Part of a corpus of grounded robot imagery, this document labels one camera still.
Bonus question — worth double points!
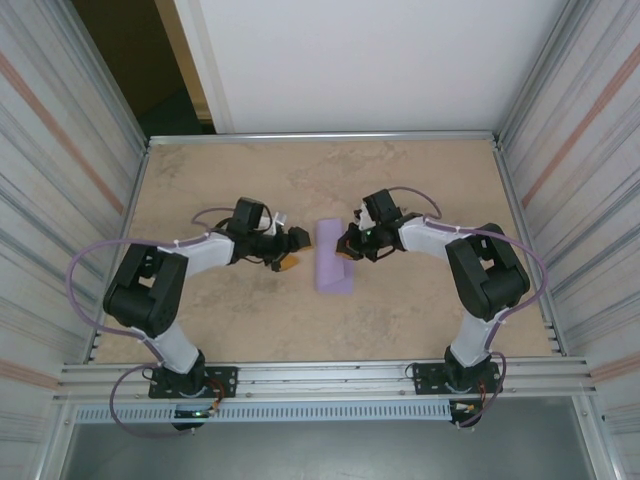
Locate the grey slotted cable duct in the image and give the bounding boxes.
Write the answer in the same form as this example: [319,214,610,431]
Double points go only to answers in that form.
[74,402,454,424]

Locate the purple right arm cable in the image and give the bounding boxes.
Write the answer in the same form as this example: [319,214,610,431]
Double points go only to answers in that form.
[387,186,550,430]

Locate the black base controller board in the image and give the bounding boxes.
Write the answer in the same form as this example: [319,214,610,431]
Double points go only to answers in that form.
[449,399,484,430]
[171,405,221,432]

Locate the aluminium corner post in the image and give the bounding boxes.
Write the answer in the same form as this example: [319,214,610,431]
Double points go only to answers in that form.
[497,0,591,144]
[49,0,151,151]

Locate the wide aluminium mounting rail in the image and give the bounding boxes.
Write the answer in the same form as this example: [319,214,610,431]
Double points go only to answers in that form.
[58,357,599,401]

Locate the thin aluminium table edge rail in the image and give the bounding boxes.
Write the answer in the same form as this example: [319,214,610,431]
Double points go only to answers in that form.
[147,130,501,147]

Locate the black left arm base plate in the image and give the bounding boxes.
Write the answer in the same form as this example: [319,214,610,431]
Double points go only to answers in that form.
[148,366,239,400]

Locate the grey metal shelf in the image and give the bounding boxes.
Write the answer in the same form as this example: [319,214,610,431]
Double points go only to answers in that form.
[64,422,596,480]

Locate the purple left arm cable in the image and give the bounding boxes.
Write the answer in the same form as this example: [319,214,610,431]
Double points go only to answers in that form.
[68,207,236,437]

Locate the white door frame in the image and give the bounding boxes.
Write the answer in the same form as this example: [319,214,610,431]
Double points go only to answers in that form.
[154,0,236,135]

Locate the aluminium side table rail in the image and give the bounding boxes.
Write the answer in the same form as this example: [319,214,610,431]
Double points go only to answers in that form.
[494,142,569,357]
[89,142,151,364]

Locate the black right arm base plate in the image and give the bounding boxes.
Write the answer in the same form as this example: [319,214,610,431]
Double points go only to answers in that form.
[412,362,501,396]

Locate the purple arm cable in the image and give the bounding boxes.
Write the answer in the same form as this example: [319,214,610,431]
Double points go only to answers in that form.
[387,186,550,430]
[68,207,236,437]

